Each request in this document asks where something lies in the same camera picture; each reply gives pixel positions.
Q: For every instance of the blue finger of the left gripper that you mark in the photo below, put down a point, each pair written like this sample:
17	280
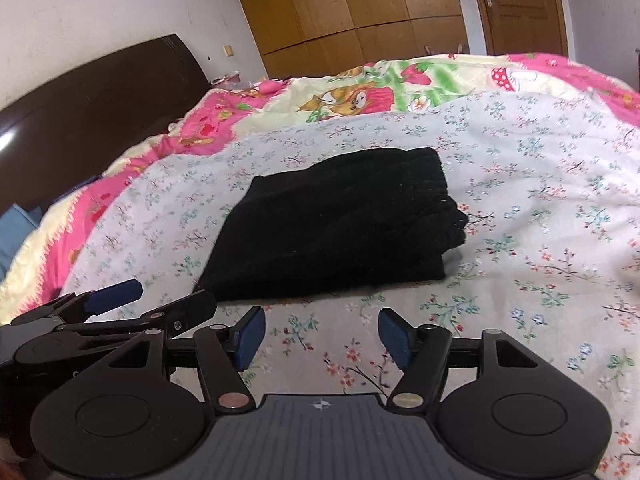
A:
100	301
174	319

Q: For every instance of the black pants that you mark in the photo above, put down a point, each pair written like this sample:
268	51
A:
366	219

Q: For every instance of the wooden wardrobe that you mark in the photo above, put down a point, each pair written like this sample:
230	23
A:
324	37

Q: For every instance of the dark brown headboard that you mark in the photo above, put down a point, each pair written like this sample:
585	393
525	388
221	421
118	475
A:
71	128

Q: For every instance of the white floral bed sheet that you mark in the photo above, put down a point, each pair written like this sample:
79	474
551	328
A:
516	211

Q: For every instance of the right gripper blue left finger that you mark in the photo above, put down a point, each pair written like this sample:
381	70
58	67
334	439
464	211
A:
245	338

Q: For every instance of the wall light switch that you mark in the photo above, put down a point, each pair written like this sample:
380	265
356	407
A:
228	50

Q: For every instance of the blue pillow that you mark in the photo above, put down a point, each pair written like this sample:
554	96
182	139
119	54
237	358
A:
15	226

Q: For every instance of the wooden door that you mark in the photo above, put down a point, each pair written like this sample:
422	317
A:
522	26

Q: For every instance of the pink cartoon quilt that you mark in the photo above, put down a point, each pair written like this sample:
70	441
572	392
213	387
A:
44	258

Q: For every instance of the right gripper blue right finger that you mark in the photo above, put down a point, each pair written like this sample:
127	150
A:
397	336

